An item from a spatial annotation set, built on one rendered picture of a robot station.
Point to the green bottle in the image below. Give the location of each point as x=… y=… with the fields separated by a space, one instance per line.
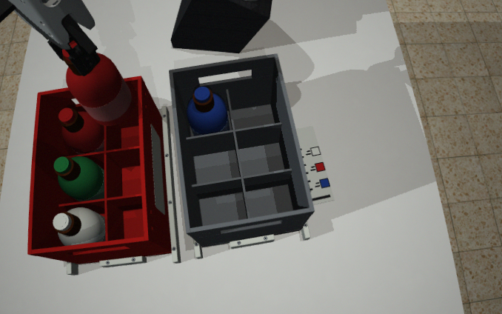
x=80 y=177

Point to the white paper pick list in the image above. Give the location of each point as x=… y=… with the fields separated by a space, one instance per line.
x=316 y=172

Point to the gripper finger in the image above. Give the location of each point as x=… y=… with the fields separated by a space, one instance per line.
x=57 y=49
x=85 y=49

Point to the red bottle crate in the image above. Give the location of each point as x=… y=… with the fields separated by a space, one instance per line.
x=139 y=198

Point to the blue bottle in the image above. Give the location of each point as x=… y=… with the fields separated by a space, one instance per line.
x=207 y=113

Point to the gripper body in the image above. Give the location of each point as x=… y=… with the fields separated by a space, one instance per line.
x=45 y=16

